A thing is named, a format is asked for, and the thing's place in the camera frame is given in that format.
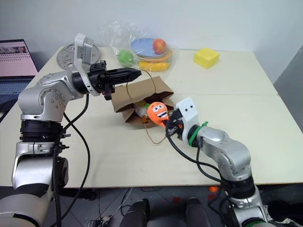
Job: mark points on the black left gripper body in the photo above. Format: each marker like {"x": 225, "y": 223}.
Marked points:
{"x": 98, "y": 75}

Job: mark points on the small orange floor object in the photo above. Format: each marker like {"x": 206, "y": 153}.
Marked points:
{"x": 213, "y": 189}

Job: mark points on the brown paper bag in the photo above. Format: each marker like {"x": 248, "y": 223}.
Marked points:
{"x": 142, "y": 92}

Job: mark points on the green zip tie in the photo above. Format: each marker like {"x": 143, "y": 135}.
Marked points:
{"x": 193, "y": 136}

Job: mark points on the clear plastic bag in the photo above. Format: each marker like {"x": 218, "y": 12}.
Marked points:
{"x": 113, "y": 35}

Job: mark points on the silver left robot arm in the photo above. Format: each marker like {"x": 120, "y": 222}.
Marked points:
{"x": 47, "y": 94}

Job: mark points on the yellow cheese-shaped block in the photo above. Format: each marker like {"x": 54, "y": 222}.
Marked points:
{"x": 206, "y": 58}

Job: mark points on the dark rounded shape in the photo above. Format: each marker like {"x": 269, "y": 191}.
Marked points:
{"x": 136, "y": 212}
{"x": 197, "y": 212}

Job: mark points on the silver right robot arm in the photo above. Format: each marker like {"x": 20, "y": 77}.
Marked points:
{"x": 222, "y": 146}

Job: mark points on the white and green plush toy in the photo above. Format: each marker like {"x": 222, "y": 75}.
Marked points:
{"x": 141, "y": 109}

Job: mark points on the orange bowl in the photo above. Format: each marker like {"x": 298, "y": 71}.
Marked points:
{"x": 163, "y": 58}

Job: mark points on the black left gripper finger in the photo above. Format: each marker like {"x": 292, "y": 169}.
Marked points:
{"x": 125, "y": 71}
{"x": 125, "y": 79}

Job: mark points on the round silver metal disc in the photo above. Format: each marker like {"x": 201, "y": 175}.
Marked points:
{"x": 66, "y": 56}

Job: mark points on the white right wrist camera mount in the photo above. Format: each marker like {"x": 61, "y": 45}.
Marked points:
{"x": 188, "y": 113}

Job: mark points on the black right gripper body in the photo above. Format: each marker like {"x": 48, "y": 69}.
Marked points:
{"x": 176, "y": 124}

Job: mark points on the small black floor device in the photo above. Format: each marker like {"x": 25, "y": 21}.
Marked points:
{"x": 98, "y": 223}

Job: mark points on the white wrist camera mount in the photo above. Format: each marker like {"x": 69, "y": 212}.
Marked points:
{"x": 81, "y": 50}
{"x": 188, "y": 113}

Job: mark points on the orange plush toy with face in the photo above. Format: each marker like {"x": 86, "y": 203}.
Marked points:
{"x": 157, "y": 112}

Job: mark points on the green toy apple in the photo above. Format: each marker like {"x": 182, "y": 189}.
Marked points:
{"x": 125, "y": 58}

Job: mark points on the open laptop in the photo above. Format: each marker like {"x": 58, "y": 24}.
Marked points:
{"x": 14, "y": 61}

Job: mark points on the blue plate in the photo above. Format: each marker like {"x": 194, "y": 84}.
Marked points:
{"x": 142, "y": 46}

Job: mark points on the yellow bowl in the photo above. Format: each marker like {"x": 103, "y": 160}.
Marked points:
{"x": 154, "y": 67}

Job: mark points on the red toy apple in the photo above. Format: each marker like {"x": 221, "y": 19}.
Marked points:
{"x": 159, "y": 46}

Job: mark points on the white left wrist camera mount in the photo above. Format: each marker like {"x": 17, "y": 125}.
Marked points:
{"x": 81, "y": 50}

